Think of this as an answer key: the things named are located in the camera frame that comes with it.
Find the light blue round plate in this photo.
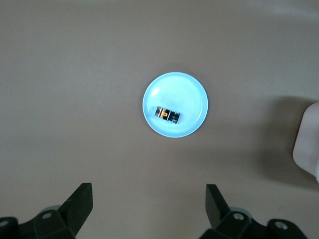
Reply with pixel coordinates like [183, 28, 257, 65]
[142, 72, 209, 138]

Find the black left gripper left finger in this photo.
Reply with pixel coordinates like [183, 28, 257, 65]
[0, 183, 94, 239]

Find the black orange push-button switch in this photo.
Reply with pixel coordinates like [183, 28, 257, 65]
[154, 106, 181, 125]

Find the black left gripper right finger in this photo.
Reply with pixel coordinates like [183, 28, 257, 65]
[199, 183, 310, 239]

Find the white lidded storage box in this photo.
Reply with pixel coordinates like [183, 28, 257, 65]
[292, 101, 319, 185]

